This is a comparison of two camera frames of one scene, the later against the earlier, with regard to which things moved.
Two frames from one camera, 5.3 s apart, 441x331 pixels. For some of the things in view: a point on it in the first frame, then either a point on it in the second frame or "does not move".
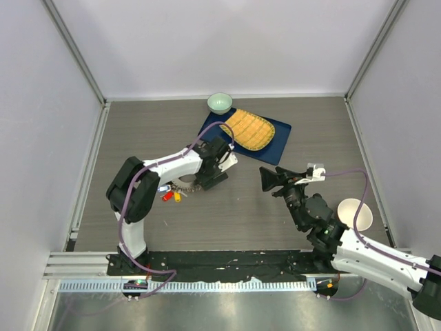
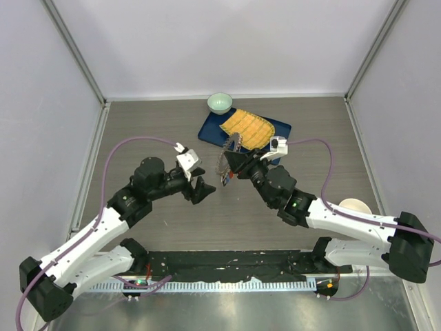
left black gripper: [207, 183] → [200, 189]
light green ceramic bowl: [220, 103] does not move
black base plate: [220, 264] does not move
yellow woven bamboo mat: [250, 131] does not move
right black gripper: [270, 179] → [253, 161]
